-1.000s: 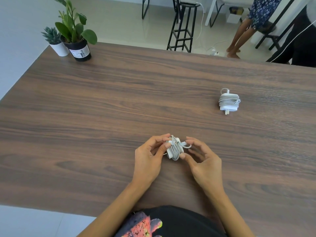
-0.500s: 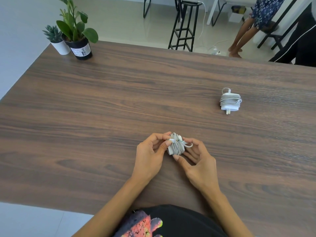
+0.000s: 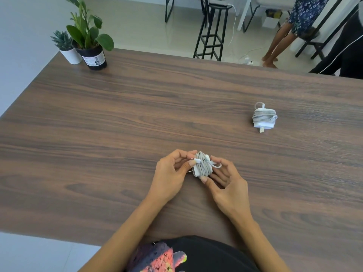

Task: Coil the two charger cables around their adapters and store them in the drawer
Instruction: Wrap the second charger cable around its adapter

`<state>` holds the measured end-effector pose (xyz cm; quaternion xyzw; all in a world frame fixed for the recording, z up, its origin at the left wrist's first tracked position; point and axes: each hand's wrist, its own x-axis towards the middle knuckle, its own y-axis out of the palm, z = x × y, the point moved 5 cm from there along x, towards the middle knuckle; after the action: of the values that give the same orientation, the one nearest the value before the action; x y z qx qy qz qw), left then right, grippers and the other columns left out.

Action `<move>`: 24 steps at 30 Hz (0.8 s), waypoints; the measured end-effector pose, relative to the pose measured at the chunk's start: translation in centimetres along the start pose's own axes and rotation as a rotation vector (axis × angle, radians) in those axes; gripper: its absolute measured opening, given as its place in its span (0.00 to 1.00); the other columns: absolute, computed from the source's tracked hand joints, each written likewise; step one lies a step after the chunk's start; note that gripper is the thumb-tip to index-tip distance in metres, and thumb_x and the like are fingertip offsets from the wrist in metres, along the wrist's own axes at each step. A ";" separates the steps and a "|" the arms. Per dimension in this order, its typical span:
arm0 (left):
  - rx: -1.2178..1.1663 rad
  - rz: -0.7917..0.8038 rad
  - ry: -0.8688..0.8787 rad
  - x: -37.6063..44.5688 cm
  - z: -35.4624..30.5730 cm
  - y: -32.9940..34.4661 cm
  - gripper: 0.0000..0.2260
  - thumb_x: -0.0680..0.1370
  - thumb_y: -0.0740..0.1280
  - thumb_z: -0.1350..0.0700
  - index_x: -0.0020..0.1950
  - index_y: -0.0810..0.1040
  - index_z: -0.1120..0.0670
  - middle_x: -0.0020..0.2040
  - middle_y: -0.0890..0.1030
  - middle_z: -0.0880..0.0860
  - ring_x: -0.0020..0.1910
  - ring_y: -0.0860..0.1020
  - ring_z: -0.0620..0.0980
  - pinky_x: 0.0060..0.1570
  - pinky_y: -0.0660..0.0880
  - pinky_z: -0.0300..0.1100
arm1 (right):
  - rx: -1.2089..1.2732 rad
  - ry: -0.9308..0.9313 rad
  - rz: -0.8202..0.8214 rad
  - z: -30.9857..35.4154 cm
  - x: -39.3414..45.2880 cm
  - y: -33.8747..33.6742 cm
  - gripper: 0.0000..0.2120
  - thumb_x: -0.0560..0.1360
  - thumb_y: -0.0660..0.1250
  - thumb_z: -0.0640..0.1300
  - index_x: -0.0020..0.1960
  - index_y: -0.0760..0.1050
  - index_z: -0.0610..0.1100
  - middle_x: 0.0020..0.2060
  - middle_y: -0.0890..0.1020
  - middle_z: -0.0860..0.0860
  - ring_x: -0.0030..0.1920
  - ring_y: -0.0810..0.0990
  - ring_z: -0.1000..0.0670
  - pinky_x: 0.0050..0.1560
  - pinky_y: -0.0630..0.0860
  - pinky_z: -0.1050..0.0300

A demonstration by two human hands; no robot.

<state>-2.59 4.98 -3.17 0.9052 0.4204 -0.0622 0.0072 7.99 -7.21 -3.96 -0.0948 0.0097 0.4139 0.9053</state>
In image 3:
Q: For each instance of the succulent in white pot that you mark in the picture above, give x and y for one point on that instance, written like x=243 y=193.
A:
x=71 y=56

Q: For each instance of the white power strip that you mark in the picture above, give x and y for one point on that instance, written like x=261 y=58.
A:
x=246 y=60

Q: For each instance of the black metal desk frame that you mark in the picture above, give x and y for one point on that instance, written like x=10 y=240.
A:
x=326 y=22

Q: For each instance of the person's left forearm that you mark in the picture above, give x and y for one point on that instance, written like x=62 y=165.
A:
x=122 y=240

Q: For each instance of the small white box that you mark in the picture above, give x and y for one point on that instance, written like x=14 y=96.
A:
x=270 y=22

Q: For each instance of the black bar stool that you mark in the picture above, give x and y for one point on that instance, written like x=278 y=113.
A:
x=219 y=7

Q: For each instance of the grey folding chair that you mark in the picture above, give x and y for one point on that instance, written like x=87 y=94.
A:
x=168 y=9
x=272 y=1

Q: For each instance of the white charger adapter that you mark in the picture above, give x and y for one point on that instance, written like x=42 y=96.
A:
x=196 y=174
x=263 y=125

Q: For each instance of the green plant in black pot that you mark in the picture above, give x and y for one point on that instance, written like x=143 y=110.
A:
x=95 y=60

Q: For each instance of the person's right hand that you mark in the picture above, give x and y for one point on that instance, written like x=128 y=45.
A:
x=232 y=195

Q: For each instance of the person's left hand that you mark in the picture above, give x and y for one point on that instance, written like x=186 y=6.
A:
x=167 y=181

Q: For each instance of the white side table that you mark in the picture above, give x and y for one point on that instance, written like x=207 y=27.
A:
x=242 y=5

